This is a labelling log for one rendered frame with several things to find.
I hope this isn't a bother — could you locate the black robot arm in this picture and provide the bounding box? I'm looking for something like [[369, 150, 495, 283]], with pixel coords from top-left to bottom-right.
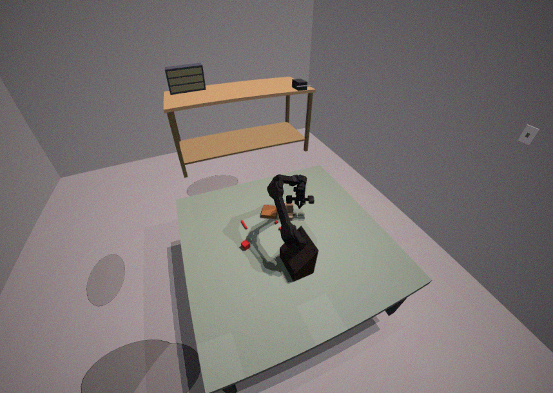
[[267, 174, 308, 250]]

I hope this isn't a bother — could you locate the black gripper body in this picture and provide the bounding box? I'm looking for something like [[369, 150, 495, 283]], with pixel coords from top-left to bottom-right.
[[286, 192, 315, 204]]

